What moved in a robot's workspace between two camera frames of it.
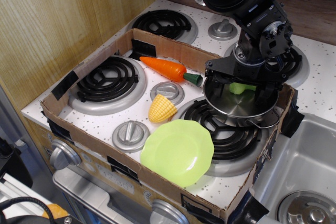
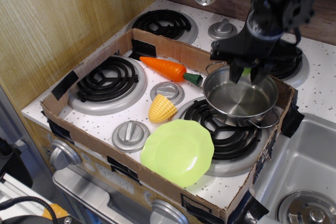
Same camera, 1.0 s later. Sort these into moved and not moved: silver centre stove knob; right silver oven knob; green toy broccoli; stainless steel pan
Moved: green toy broccoli
Not moved: right silver oven knob; stainless steel pan; silver centre stove knob
